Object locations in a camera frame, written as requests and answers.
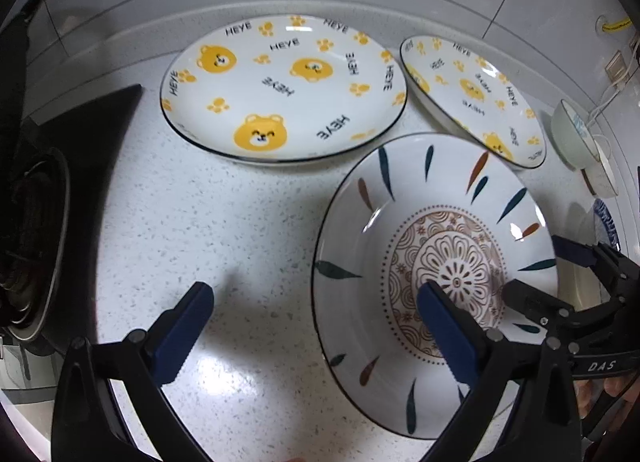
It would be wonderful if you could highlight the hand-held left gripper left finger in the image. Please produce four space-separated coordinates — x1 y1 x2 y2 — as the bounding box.
50 282 216 462

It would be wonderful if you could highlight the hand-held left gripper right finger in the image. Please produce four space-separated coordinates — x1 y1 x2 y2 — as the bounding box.
416 281 586 462

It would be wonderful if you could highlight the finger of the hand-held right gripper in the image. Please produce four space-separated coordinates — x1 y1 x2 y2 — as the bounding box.
502 280 577 341
551 236 640 301

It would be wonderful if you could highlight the blue patterned bowl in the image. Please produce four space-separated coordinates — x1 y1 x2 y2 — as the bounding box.
592 198 622 253

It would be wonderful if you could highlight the ribbed brown rim bowl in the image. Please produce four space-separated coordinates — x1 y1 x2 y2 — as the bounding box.
581 148 621 199

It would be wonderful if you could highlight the white leaf pattern plate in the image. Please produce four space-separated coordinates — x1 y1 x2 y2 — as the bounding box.
312 132 560 440

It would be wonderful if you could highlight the white flower print bowl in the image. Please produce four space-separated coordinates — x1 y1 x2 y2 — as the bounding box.
551 98 599 171

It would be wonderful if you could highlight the white bear print plate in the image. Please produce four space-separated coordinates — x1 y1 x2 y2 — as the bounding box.
159 13 409 166
399 35 547 171

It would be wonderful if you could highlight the person's right hand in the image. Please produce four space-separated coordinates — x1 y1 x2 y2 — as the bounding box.
574 377 629 419

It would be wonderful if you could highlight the gas stove burner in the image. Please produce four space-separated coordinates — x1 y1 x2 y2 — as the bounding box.
0 146 71 343

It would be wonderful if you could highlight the black glass gas stove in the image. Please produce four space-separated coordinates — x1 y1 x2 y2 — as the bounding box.
0 84 147 358

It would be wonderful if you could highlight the white power cable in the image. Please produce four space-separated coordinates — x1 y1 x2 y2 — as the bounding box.
585 79 628 157

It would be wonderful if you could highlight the yellow gas hose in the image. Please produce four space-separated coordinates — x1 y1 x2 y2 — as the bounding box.
599 16 634 35

